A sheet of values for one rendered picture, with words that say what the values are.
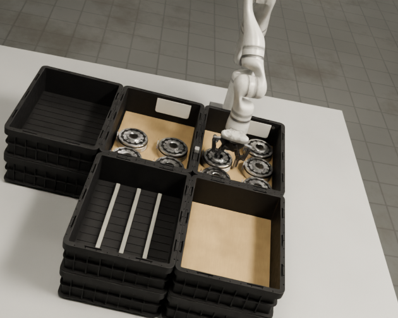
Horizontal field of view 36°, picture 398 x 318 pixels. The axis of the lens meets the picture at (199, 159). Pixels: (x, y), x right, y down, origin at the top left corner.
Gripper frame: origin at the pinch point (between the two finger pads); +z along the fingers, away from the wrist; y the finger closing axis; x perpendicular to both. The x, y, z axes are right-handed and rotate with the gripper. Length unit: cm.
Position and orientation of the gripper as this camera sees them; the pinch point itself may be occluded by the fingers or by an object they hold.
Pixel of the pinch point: (226, 161)
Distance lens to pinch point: 212.9
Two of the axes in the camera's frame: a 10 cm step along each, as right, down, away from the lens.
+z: -2.1, 7.6, 6.2
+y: -9.6, -2.8, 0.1
